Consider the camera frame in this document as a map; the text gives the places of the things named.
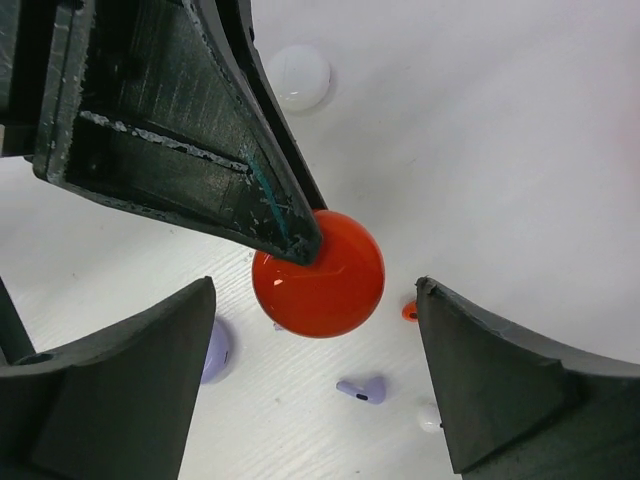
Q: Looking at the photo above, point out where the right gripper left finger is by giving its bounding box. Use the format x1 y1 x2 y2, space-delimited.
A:
1 277 216 479

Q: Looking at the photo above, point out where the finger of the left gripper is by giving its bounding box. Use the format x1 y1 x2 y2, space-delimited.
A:
1 0 325 265

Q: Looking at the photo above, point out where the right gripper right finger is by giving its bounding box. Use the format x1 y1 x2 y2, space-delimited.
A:
416 277 639 479

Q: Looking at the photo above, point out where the orange earbud charging case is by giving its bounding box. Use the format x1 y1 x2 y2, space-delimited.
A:
251 210 385 339

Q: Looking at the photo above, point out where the purple earbud charging case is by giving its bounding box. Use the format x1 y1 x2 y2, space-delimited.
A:
200 320 233 384

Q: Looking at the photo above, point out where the white earbud charging case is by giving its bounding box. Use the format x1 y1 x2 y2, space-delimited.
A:
266 45 331 113

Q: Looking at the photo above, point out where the purple earbud right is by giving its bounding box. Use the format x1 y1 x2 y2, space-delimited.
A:
336 376 387 405

